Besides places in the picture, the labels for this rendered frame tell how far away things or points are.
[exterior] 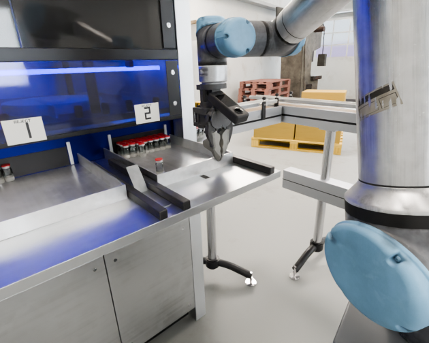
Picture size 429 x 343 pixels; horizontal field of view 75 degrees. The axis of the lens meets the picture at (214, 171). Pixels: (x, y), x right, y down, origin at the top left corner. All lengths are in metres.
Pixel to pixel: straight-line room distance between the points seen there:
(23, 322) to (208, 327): 0.79
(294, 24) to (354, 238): 0.45
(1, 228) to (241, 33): 0.58
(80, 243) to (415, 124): 0.50
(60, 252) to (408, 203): 0.49
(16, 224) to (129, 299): 0.66
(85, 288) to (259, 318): 0.85
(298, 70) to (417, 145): 6.77
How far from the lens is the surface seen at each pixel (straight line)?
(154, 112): 0.95
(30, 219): 0.63
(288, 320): 1.56
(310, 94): 4.30
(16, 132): 0.84
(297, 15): 0.63
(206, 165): 0.78
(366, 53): 0.32
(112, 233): 0.55
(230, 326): 1.51
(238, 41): 0.62
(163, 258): 1.17
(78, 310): 1.12
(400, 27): 0.31
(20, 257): 0.56
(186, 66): 1.02
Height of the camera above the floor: 1.16
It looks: 21 degrees down
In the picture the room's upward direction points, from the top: 2 degrees counter-clockwise
